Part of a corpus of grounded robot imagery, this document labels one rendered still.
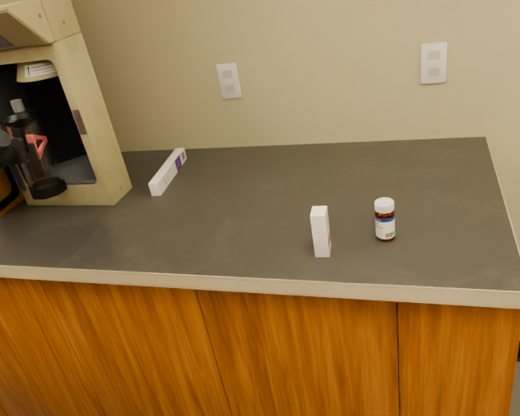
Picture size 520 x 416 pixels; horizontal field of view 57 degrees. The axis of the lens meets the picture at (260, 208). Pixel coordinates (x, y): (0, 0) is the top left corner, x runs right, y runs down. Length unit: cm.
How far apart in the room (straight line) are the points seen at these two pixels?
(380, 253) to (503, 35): 75
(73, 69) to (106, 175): 30
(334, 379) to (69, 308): 71
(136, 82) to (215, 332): 95
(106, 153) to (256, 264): 61
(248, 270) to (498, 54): 92
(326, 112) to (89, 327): 95
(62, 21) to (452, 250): 107
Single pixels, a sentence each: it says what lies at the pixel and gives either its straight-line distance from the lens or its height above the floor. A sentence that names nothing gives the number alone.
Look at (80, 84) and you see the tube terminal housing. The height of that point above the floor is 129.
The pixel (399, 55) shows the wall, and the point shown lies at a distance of 151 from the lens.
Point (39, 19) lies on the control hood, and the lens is 132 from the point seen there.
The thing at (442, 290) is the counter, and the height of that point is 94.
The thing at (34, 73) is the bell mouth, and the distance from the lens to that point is 145.
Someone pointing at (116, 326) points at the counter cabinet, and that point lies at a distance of 136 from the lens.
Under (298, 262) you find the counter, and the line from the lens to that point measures 103.
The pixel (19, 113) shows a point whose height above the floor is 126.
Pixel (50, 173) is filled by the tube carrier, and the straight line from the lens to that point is 145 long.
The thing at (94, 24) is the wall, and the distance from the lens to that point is 180.
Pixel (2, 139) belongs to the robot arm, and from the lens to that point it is 128.
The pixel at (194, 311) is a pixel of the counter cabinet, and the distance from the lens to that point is 119.
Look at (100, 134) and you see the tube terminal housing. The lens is 143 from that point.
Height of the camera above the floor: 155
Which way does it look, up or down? 29 degrees down
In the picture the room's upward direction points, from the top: 11 degrees counter-clockwise
